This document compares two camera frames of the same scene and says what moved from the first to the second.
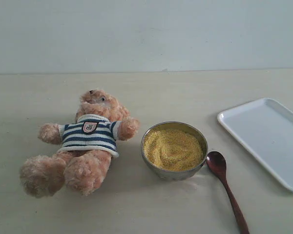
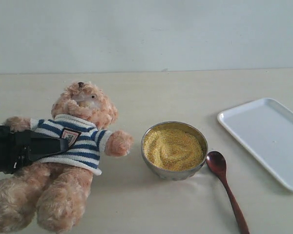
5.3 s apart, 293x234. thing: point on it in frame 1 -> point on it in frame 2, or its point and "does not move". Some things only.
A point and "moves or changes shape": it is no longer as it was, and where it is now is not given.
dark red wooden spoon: (217, 161) does not move
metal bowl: (173, 151) does not move
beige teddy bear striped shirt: (87, 144) moves or changes shape
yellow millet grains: (170, 149) does not move
